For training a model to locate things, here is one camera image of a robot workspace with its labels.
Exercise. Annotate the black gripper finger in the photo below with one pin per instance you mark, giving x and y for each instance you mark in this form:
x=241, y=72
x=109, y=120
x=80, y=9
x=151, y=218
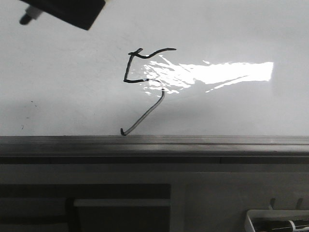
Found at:
x=70, y=10

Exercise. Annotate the white marker with taped pad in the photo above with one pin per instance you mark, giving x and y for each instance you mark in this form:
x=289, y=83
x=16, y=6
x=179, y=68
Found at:
x=30, y=14

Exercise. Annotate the white marker tray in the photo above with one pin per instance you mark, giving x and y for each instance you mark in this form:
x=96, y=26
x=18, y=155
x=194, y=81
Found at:
x=254, y=216

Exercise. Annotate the black marker in tray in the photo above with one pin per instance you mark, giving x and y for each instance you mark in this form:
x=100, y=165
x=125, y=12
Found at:
x=282, y=226

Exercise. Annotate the white whiteboard with aluminium frame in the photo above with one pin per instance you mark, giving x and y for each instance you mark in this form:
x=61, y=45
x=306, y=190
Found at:
x=157, y=79

